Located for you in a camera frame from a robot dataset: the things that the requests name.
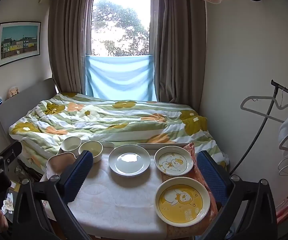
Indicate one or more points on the white clothes hanger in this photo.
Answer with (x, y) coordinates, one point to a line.
(258, 113)

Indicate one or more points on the green floral quilt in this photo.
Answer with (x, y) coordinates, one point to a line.
(114, 120)

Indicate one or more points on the brown curtain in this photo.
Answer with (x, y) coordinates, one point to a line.
(67, 42)
(181, 50)

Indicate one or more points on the white cup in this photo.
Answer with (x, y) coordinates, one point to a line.
(70, 144)

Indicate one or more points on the framed houses picture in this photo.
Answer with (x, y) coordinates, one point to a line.
(18, 43)

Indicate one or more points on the plain white plate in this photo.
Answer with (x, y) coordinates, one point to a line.
(129, 160)

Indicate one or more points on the cream duck print plate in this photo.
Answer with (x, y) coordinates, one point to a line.
(174, 163)

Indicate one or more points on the large white square bowl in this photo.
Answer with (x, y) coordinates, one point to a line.
(59, 165)

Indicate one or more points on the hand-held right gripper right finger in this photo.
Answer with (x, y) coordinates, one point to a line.
(209, 172)

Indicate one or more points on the light blue cloth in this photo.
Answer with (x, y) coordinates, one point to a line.
(120, 77)

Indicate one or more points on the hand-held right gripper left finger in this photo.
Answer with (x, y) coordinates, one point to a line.
(80, 172)

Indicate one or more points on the black garment rack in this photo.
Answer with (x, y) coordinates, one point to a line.
(263, 127)

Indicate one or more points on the grey headboard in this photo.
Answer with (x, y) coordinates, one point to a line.
(24, 102)

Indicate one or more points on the yellow duck print plate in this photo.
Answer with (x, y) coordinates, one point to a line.
(182, 201)

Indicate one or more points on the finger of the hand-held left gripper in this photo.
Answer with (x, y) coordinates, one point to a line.
(9, 152)

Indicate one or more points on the white floral tablecloth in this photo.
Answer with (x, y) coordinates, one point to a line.
(114, 200)

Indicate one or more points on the window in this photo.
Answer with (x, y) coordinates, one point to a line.
(121, 22)

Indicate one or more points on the crumpled white tissue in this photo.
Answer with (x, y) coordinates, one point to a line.
(8, 203)

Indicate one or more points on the cream round bowl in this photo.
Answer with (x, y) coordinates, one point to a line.
(92, 150)

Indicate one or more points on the small printed box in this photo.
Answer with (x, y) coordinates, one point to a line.
(13, 92)

